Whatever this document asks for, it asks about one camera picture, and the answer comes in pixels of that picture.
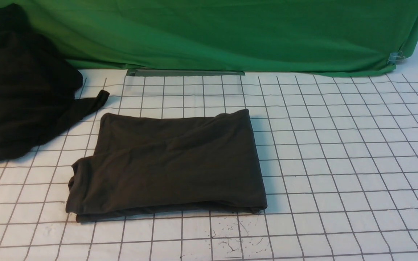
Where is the gray long-sleeved shirt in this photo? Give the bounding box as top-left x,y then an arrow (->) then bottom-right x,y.
65,109 -> 267,223

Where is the metal strip on table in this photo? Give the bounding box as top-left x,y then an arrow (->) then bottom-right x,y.
126,68 -> 245,76

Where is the white grid-pattern mat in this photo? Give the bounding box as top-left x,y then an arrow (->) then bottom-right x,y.
0,44 -> 418,261

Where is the green backdrop cloth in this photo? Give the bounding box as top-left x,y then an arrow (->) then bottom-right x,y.
0,0 -> 418,77

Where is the dark crumpled garment pile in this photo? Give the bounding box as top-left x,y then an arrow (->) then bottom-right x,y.
0,4 -> 109,161

